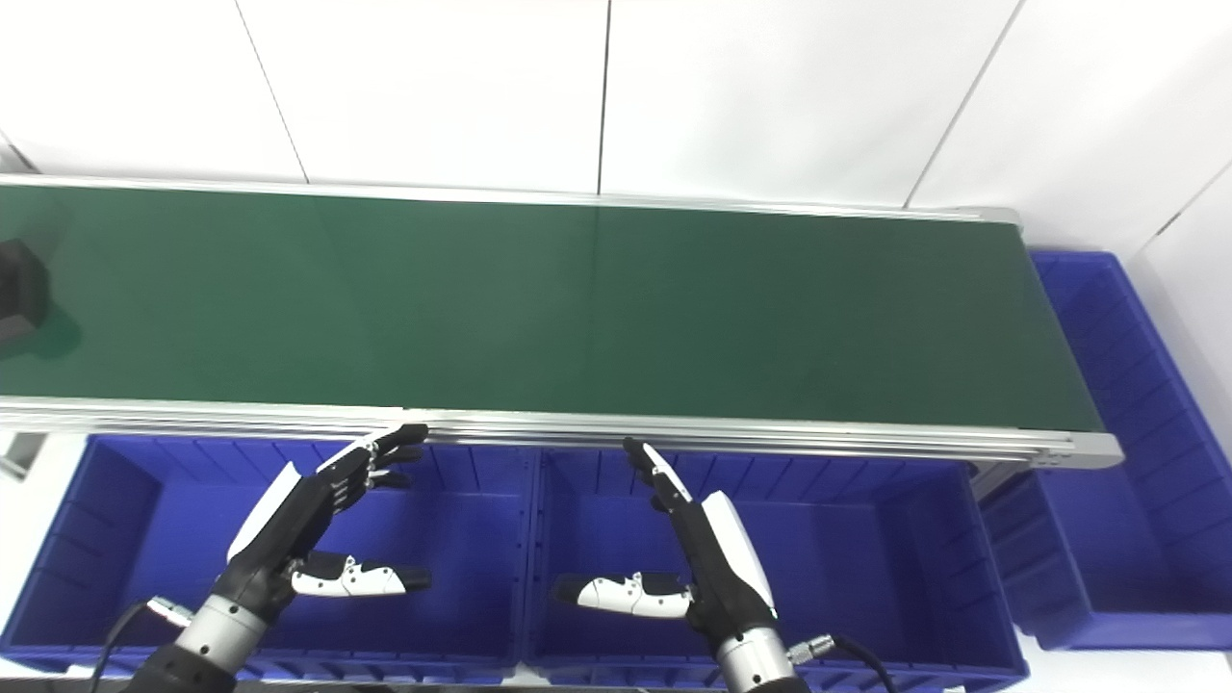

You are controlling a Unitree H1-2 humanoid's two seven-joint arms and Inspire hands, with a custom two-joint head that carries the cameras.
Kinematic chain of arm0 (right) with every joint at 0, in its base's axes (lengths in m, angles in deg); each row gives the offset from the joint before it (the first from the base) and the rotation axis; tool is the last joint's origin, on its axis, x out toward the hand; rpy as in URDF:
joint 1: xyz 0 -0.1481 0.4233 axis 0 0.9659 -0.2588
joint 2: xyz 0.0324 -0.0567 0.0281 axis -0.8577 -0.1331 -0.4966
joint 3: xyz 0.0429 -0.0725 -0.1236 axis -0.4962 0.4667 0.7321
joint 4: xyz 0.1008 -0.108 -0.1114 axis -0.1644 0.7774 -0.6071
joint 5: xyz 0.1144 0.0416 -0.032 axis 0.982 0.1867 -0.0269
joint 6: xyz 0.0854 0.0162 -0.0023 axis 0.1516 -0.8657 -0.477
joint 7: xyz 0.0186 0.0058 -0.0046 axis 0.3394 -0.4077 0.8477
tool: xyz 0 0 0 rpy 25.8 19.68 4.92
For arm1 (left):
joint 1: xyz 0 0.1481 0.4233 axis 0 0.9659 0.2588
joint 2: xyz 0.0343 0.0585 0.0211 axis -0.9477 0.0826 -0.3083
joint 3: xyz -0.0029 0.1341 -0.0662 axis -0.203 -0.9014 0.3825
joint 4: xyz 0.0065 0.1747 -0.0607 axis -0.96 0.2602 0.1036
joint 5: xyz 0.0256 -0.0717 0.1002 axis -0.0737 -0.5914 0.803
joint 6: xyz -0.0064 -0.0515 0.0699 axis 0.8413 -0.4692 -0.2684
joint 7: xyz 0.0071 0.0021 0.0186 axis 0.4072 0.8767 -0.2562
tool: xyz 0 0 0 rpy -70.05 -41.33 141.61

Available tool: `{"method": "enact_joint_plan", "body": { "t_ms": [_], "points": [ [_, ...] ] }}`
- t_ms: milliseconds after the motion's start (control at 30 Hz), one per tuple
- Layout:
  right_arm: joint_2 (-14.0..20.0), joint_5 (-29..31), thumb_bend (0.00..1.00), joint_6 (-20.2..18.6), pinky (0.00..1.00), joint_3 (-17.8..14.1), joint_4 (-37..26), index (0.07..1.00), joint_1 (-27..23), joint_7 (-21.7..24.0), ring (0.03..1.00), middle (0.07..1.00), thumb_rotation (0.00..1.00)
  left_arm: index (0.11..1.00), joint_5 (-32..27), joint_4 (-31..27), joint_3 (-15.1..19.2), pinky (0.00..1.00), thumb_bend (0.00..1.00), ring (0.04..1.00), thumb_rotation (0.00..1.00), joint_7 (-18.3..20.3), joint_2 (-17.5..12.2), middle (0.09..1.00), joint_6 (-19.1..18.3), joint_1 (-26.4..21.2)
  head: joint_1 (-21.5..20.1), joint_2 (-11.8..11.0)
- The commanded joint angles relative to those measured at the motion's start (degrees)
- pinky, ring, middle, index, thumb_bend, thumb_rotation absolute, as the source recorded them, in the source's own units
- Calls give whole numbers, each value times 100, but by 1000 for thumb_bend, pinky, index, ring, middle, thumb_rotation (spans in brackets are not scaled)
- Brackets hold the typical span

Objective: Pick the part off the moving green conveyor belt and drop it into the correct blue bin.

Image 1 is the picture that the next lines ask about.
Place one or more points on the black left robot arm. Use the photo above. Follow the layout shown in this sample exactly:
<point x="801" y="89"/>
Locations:
<point x="207" y="640"/>

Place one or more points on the aluminium conveyor leg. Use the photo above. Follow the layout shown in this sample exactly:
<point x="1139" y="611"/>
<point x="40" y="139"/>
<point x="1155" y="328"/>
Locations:
<point x="21" y="454"/>

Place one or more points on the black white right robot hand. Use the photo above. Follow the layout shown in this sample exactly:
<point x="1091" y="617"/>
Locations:
<point x="722" y="568"/>

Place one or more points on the green conveyor belt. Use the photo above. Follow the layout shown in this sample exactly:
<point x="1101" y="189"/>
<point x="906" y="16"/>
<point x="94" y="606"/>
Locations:
<point x="577" y="308"/>

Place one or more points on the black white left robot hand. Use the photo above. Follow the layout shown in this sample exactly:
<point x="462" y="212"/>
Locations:
<point x="289" y="520"/>

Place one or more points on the blue plastic bin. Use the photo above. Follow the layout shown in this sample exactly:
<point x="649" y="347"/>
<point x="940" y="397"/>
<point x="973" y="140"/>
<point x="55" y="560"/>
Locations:
<point x="866" y="577"/>
<point x="125" y="577"/>
<point x="1136" y="539"/>

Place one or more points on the black cylinder-on-block part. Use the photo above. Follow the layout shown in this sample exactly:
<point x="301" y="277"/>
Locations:
<point x="19" y="289"/>

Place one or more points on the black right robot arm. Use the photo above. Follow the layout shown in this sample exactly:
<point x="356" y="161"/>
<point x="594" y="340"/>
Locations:
<point x="756" y="664"/>

